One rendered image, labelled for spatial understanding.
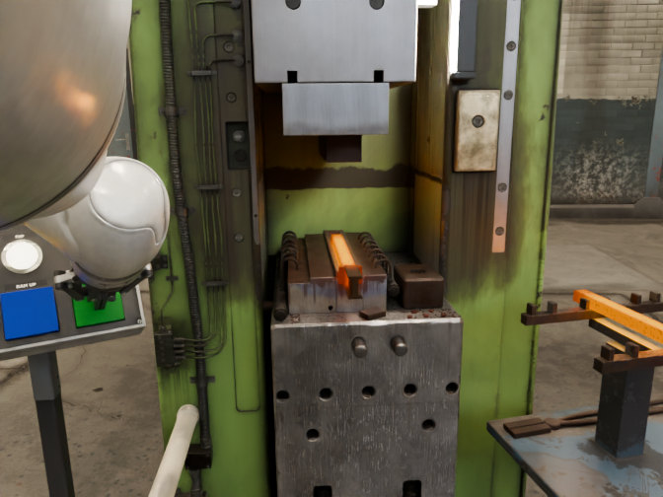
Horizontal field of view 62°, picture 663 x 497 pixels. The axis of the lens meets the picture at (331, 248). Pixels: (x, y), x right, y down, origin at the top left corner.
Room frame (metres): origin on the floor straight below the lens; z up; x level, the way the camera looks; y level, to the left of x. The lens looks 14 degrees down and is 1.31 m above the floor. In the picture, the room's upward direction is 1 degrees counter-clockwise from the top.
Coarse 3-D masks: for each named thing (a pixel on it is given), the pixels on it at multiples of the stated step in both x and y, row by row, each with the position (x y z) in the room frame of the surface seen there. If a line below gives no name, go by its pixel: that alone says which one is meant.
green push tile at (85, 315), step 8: (120, 296) 0.88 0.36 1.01; (80, 304) 0.85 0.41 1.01; (88, 304) 0.86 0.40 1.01; (112, 304) 0.87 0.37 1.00; (120, 304) 0.88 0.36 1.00; (80, 312) 0.85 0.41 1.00; (88, 312) 0.85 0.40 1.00; (96, 312) 0.85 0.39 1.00; (104, 312) 0.86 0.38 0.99; (112, 312) 0.86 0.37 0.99; (120, 312) 0.87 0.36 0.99; (80, 320) 0.84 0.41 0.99; (88, 320) 0.84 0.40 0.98; (96, 320) 0.85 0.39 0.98; (104, 320) 0.85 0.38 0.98; (112, 320) 0.86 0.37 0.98
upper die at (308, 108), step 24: (288, 96) 1.05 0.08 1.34; (312, 96) 1.05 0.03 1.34; (336, 96) 1.06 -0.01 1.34; (360, 96) 1.06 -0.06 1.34; (384, 96) 1.06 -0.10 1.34; (288, 120) 1.05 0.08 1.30; (312, 120) 1.05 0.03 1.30; (336, 120) 1.06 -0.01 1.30; (360, 120) 1.06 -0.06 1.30; (384, 120) 1.06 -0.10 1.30
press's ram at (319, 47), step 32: (256, 0) 1.05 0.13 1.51; (288, 0) 1.05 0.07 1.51; (320, 0) 1.06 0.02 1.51; (352, 0) 1.06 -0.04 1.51; (384, 0) 1.06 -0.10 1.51; (416, 0) 1.07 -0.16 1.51; (256, 32) 1.05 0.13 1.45; (288, 32) 1.05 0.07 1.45; (320, 32) 1.05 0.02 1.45; (352, 32) 1.06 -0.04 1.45; (384, 32) 1.06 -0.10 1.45; (256, 64) 1.05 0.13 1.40; (288, 64) 1.05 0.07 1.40; (320, 64) 1.06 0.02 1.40; (352, 64) 1.06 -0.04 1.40; (384, 64) 1.06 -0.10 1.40
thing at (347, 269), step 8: (336, 240) 1.32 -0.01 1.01; (336, 248) 1.22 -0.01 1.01; (344, 248) 1.22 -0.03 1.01; (336, 256) 1.20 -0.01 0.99; (344, 256) 1.15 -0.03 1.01; (344, 264) 1.09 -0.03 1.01; (352, 264) 1.08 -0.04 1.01; (344, 272) 1.04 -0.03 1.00; (352, 272) 0.99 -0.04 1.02; (360, 272) 0.99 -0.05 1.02; (344, 280) 1.04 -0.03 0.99; (352, 280) 0.96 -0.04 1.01; (360, 280) 1.04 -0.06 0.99; (352, 288) 0.96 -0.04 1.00; (352, 296) 0.96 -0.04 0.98; (360, 296) 0.96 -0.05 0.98
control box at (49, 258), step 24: (0, 240) 0.86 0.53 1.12; (24, 240) 0.88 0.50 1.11; (0, 264) 0.84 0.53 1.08; (48, 264) 0.87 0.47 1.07; (0, 288) 0.82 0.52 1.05; (24, 288) 0.84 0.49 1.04; (0, 312) 0.81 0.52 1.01; (72, 312) 0.85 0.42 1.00; (0, 336) 0.79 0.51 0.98; (48, 336) 0.81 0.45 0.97; (72, 336) 0.83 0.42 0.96; (96, 336) 0.85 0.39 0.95; (120, 336) 0.91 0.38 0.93; (0, 360) 0.82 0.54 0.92
